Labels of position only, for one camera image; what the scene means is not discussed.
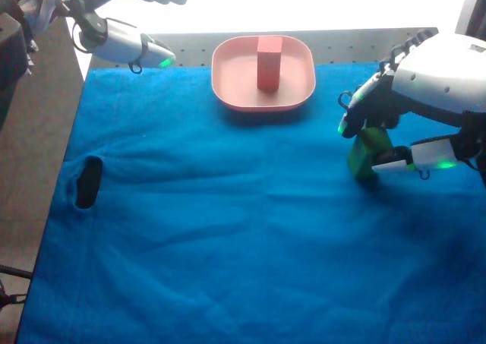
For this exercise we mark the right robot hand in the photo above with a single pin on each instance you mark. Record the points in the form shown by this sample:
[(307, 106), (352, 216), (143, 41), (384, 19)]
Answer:
[(436, 74)]

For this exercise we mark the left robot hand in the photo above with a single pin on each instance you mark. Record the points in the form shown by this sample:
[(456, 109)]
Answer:
[(121, 48)]

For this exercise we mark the green block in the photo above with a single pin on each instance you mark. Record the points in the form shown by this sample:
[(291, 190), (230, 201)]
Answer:
[(362, 156)]

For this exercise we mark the red block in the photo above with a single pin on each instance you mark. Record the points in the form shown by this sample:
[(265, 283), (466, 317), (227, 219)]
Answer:
[(269, 67)]

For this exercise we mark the pink square plate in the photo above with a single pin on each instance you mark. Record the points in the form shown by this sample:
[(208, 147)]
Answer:
[(235, 78)]

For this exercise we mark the blue cloth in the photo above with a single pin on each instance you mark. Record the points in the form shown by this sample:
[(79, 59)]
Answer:
[(228, 226)]

